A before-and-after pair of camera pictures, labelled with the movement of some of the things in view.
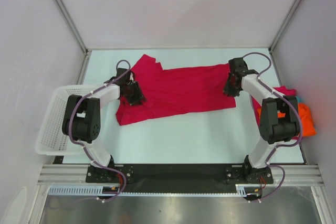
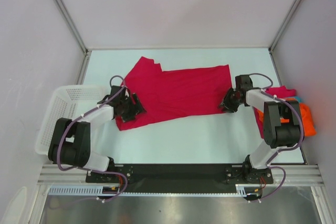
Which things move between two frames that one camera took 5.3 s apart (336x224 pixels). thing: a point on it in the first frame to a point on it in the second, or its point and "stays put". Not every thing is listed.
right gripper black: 227,90 to 229,107
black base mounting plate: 178,177 stays put
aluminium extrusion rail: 294,174 stays put
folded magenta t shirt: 282,90 stays put
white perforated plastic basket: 52,140 stays put
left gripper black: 139,96 to 137,107
